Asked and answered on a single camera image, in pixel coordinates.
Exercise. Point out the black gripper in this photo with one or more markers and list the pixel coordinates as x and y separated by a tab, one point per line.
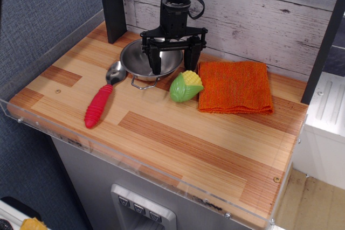
173	25

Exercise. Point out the stainless steel pot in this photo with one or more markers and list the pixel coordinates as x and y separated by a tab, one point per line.
136	63

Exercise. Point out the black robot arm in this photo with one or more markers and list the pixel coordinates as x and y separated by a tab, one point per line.
181	44

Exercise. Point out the toy corn cob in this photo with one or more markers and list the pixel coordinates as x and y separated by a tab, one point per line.
185	86

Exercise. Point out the orange folded cloth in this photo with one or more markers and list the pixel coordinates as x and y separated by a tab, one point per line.
235	87

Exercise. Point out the grey toy fridge cabinet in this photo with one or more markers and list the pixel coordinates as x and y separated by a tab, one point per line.
93	178

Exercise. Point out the silver dispenser panel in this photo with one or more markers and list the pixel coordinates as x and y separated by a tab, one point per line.
137	212

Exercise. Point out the clear acrylic guard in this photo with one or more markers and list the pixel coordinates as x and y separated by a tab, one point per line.
225	162

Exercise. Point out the white toy sink unit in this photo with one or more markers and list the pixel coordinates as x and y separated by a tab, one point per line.
319	151

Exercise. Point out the yellow black object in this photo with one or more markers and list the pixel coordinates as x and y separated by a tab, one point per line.
27	224

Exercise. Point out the red handled metal spoon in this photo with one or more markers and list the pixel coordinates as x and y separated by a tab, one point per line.
115	74

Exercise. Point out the left dark vertical post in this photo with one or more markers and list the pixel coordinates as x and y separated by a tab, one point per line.
115	20

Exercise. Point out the dark vertical post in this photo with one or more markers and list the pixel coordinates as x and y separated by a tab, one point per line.
331	31
115	20

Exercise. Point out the right dark vertical post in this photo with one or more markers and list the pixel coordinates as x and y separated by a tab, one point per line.
331	31

